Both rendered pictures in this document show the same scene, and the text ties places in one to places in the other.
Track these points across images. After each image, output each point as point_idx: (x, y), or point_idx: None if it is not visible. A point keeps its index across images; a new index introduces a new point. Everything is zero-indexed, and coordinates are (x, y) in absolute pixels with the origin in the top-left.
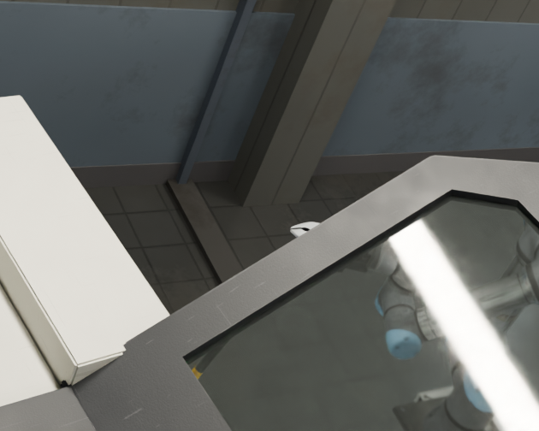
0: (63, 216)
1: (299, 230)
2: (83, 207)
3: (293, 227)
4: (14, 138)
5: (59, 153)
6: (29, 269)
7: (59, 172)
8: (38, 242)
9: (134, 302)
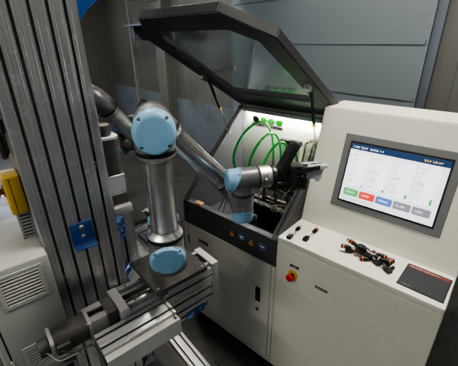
0: (404, 112)
1: (322, 162)
2: (404, 115)
3: (327, 164)
4: None
5: (447, 123)
6: (387, 105)
7: (432, 118)
8: (397, 108)
9: (349, 107)
